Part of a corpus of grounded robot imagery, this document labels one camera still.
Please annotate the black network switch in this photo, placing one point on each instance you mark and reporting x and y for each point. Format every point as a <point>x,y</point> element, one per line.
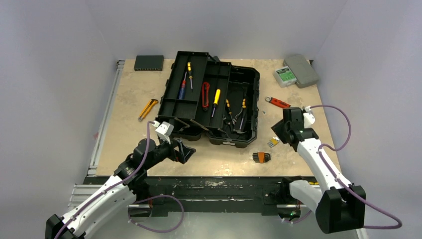
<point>149,63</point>

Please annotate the red black utility knife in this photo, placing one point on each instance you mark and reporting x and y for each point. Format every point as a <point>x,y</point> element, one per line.
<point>205,95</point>

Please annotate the aluminium frame rail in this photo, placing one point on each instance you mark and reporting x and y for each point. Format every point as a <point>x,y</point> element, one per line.
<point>101,134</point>

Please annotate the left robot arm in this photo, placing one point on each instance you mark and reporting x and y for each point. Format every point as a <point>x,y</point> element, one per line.
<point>125,187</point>

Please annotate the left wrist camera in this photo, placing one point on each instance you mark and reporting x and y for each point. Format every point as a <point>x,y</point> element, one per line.
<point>163,130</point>

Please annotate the yellow hex key set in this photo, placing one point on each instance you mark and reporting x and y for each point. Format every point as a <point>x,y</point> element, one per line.
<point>273,141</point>

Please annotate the yellow utility knife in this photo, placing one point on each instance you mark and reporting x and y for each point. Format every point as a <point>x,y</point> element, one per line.
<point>147,109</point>

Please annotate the orange hex key set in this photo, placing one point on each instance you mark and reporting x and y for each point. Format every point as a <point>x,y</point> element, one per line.
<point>261,157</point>

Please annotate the yellow handled pliers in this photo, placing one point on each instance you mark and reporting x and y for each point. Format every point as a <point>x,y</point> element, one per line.
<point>236,113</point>

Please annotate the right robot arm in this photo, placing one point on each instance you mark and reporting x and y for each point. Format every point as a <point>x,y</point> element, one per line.
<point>333,203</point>

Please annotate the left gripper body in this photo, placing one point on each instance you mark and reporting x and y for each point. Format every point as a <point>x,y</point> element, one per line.
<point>177,156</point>

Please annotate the green white small box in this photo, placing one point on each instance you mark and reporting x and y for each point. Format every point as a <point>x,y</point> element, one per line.
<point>284,77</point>

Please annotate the yellow black screwdriver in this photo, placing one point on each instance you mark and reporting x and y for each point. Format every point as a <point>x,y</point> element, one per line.
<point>189,70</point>

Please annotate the grey plastic case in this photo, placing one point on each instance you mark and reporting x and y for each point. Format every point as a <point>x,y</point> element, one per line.
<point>305,74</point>

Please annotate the small claw hammer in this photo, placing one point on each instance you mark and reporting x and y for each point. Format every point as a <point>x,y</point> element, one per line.
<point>239,123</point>

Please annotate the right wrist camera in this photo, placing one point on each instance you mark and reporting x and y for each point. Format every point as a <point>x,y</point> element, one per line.
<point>309,118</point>

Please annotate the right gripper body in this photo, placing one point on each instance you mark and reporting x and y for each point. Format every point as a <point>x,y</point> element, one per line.
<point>284,131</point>

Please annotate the blue red screwdriver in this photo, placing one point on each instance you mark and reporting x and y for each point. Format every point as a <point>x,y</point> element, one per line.
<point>182,90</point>

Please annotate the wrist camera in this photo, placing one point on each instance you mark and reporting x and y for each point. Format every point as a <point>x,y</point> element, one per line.
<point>309,118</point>
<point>163,130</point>

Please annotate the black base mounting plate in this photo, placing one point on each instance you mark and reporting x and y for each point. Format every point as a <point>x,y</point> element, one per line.
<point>221,195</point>

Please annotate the yellow handled screwdriver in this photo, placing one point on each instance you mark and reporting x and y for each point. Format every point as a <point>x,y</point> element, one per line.
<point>215,102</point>

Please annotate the black plastic toolbox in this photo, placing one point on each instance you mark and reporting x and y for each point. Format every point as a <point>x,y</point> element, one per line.
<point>187,116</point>

